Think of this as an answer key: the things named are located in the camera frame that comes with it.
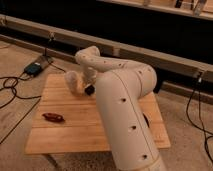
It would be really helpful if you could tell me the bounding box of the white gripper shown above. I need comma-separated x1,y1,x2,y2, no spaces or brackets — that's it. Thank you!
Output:
64,66,97,96

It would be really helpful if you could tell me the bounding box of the black eraser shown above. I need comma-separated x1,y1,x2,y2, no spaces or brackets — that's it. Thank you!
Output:
85,85,95,95

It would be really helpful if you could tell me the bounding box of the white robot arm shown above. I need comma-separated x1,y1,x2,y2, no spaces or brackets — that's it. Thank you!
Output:
75,46,167,171

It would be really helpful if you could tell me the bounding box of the wooden table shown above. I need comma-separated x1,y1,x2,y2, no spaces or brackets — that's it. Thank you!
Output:
25,73,172,155

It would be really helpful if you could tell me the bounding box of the red-brown chili pepper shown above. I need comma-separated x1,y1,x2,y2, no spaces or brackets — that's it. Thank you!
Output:
43,113,64,122

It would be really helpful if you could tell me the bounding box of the black power adapter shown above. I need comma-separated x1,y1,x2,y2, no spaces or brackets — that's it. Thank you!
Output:
24,63,42,76

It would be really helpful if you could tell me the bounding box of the black floor cable left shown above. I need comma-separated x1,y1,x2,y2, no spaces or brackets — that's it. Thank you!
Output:
0,53,66,145

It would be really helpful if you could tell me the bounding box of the black floor cable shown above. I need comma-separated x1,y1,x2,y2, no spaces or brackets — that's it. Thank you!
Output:
0,53,66,145
185,73,213,164

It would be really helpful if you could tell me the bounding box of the black floor cable right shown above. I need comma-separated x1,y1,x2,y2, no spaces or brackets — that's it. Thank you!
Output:
185,73,213,164

